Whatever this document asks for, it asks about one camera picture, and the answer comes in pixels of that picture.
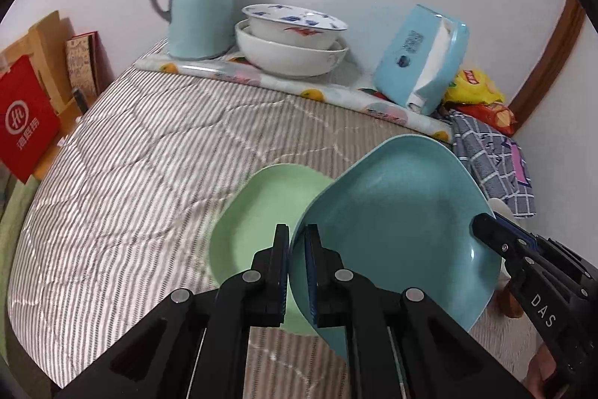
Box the fruit print mat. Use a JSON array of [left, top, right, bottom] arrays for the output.
[[134, 38, 453, 144]]

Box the red paper bag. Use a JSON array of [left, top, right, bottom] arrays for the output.
[[0, 54, 62, 184]]

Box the wooden door frame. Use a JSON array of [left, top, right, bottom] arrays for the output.
[[507, 0, 587, 135]]

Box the blue checked cloth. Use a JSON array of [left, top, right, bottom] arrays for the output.
[[437, 107, 536, 218]]

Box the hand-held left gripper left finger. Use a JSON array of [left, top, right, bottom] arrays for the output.
[[56, 224, 291, 399]]

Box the green plate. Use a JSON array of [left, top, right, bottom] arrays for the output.
[[209, 163, 336, 337]]

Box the blue tissue box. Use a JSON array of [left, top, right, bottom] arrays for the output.
[[373, 4, 470, 116]]

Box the teal plate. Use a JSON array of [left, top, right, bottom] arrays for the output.
[[289, 134, 503, 362]]

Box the striped grey blanket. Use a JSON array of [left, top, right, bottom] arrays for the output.
[[7, 38, 468, 390]]

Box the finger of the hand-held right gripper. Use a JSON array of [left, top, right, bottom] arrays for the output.
[[494, 212, 538, 249], [469, 214, 577, 387]]

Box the person's right hand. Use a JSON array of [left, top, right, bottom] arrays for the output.
[[527, 345, 561, 399]]

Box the cardboard box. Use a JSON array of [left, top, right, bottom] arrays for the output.
[[0, 10, 78, 110]]

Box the flower patterned bowl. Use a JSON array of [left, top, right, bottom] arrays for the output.
[[241, 3, 349, 51]]

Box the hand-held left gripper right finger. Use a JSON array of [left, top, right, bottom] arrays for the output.
[[303, 225, 533, 399]]

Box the large white bowl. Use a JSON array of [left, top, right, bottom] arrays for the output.
[[234, 19, 349, 77]]

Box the yellow snack bag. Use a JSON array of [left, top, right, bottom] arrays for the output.
[[443, 68, 505, 106]]

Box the patterned book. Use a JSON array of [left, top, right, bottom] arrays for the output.
[[64, 32, 101, 101]]

